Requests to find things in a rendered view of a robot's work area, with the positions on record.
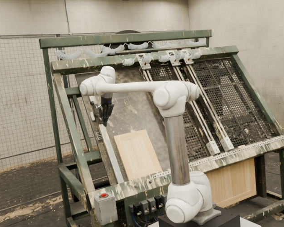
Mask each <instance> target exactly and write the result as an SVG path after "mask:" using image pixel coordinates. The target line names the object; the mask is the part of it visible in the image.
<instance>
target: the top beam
mask: <svg viewBox="0 0 284 227"><path fill-rule="evenodd" d="M193 50H195V53H197V52H199V53H200V52H201V51H202V52H201V57H200V58H198V59H192V60H193V61H198V60H206V59H218V58H227V57H230V56H231V55H233V54H237V53H238V52H239V50H238V48H237V47H236V46H235V45H231V46H221V47H210V48H199V49H193ZM150 54H151V56H153V55H154V54H156V55H157V56H158V57H160V56H165V55H167V53H166V51H163V52H152V53H150ZM156 55H154V56H153V57H152V60H151V61H150V63H149V65H150V66H152V65H161V64H169V63H170V60H169V61H167V62H160V61H159V60H158V57H157V56H156ZM135 57H136V54H127V55H116V56H106V57H95V58H84V59H69V60H59V61H51V63H50V69H51V73H52V76H54V75H53V74H54V73H60V74H61V76H62V75H70V74H78V73H90V72H98V71H101V69H102V68H103V67H104V66H110V67H112V68H114V69H115V70H116V69H124V68H136V67H139V66H140V63H139V61H138V59H137V57H136V58H135ZM119 58H120V59H121V60H124V59H130V58H132V59H134V58H135V60H134V64H133V65H131V66H126V65H125V66H124V65H123V63H122V61H121V60H120V59H119Z"/></svg>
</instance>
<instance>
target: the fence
mask: <svg viewBox="0 0 284 227"><path fill-rule="evenodd" d="M88 99H89V102H91V101H94V102H95V104H97V101H96V99H95V96H88ZM91 108H92V111H93V114H94V115H95V112H94V109H93V106H92V105H91ZM95 120H96V123H97V126H98V129H99V132H101V135H102V138H103V140H102V141H103V144H104V147H105V150H106V153H107V156H108V159H109V162H110V165H111V168H112V171H113V174H114V177H115V180H116V183H117V184H120V183H123V182H124V180H123V177H122V174H121V171H120V168H119V165H118V162H117V159H116V157H115V154H114V151H113V148H112V145H111V142H110V139H109V136H108V133H107V130H106V128H105V127H104V126H103V124H100V125H99V124H98V121H97V118H96V117H95Z"/></svg>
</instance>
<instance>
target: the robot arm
mask: <svg viewBox="0 0 284 227"><path fill-rule="evenodd" d="M80 91H81V93H82V94H83V95H85V96H96V95H100V96H101V104H100V105H99V106H97V107H98V109H99V114H100V117H101V118H102V121H103V126H104V127H106V126H107V121H108V118H109V117H110V116H111V113H112V110H113V107H114V104H113V103H112V102H111V101H112V97H113V93H120V92H141V91H148V92H153V93H154V94H153V101H154V103H155V105H156V106H157V107H158V109H159V112H160V114H161V115H162V117H164V122H165V132H166V139H167V146H168V153H169V163H170V170H171V177H172V182H171V183H170V184H169V186H168V195H167V202H166V205H165V210H166V215H167V217H168V218H169V219H170V220H171V221H172V222H174V223H186V222H189V221H191V220H192V221H194V222H196V223H197V224H199V225H203V224H204V223H205V222H207V221H209V220H211V219H212V218H214V217H216V216H219V215H221V211H219V210H215V209H214V208H215V207H216V203H215V202H212V193H211V186H210V182H209V180H208V178H207V176H206V175H205V174H204V173H203V172H201V171H191V172H189V165H188V155H187V147H186V139H185V132H184V124H183V113H184V111H185V103H186V102H188V101H194V100H196V99H197V98H198V97H199V94H200V89H199V87H198V86H197V85H195V84H193V83H191V82H184V81H160V82H131V83H120V84H115V69H114V68H112V67H110V66H104V67H103V68H102V69H101V72H100V74H99V75H98V76H94V77H90V78H88V79H86V80H84V81H83V82H82V83H81V85H80ZM101 107H102V108H103V111H102V110H101Z"/></svg>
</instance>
